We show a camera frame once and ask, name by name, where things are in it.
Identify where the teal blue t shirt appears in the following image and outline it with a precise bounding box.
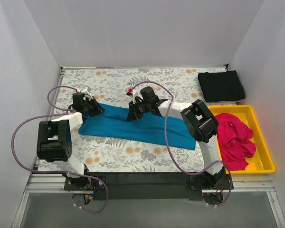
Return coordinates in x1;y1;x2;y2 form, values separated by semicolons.
78;104;196;150

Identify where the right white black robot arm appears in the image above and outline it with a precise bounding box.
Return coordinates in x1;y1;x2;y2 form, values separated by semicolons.
127;86;226;189

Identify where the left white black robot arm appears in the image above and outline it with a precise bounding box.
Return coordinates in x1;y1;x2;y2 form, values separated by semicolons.
37;92;105;190

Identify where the floral patterned table mat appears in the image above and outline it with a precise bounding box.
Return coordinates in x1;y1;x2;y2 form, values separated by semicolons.
37;67;238;173

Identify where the folded black t shirt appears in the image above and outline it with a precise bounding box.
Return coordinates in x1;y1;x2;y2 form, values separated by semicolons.
198;70;246;103

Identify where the magenta pink t shirt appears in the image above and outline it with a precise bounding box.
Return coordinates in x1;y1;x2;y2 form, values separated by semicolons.
216;113;256;171

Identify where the yellow plastic tray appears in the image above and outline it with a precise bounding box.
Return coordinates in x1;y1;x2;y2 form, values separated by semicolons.
209;105;276;174

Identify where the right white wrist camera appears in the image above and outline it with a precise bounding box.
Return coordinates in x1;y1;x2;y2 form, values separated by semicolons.
126;88;139;104

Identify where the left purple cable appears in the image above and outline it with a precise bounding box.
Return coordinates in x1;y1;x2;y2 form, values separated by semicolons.
11;85;109;213

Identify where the purple cable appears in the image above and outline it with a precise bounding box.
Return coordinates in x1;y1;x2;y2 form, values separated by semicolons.
11;85;109;213
127;81;234;208

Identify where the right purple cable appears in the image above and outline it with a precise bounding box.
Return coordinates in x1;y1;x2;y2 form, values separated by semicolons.
127;81;234;208

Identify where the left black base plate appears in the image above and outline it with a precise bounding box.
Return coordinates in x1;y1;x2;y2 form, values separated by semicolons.
62;174;105;191

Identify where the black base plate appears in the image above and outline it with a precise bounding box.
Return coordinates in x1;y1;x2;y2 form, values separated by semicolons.
187;172;234;190
62;174;105;191

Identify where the aluminium frame rail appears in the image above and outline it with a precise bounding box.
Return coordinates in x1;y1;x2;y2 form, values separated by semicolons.
25;174;276;193

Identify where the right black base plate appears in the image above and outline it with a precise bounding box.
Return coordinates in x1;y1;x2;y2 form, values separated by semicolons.
187;172;234;190

